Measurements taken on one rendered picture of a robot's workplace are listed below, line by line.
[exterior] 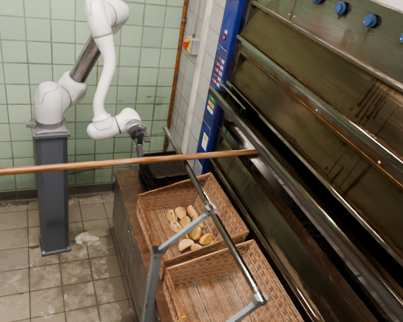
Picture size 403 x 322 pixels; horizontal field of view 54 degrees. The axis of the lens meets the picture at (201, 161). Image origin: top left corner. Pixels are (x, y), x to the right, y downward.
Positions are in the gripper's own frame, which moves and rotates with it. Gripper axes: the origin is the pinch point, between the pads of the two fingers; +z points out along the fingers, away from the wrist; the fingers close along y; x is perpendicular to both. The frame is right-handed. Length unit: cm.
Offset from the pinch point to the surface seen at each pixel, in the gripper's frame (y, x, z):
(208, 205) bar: 2.5, -17.7, 41.1
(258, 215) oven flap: 22, -54, 33
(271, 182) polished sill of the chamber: 2, -56, 31
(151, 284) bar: 46, 4, 44
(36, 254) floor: 120, 53, -55
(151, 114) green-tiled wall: 42, -41, -117
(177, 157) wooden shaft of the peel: -0.5, -14.3, 7.1
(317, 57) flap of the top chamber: -64, -56, 33
